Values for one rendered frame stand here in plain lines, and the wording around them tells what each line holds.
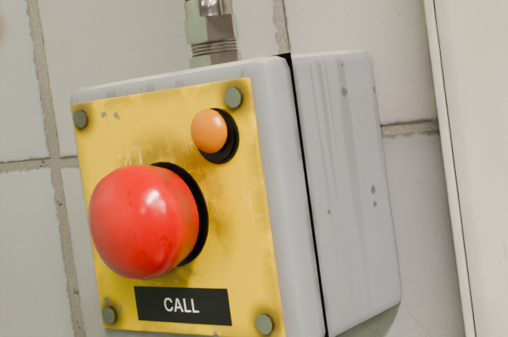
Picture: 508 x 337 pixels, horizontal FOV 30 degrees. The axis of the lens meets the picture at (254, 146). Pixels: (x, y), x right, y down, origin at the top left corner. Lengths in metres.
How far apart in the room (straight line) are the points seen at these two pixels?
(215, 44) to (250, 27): 0.04
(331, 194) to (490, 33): 0.08
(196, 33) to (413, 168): 0.10
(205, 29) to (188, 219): 0.08
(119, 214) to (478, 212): 0.12
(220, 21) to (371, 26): 0.06
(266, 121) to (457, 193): 0.07
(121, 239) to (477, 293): 0.12
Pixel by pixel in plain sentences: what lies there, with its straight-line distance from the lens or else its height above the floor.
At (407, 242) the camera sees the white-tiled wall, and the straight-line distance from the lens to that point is 0.37.
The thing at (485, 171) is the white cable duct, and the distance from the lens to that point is 0.33.
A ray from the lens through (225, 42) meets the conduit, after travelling 0.36.
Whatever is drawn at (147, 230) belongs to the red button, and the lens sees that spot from 0.31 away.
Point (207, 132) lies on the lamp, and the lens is 0.31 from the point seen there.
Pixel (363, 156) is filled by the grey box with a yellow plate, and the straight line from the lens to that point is 0.35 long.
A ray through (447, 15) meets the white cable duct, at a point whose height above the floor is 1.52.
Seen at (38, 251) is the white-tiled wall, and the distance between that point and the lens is 0.52.
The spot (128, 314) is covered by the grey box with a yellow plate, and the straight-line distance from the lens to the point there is 0.37.
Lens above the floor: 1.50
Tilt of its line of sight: 3 degrees down
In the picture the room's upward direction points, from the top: 8 degrees counter-clockwise
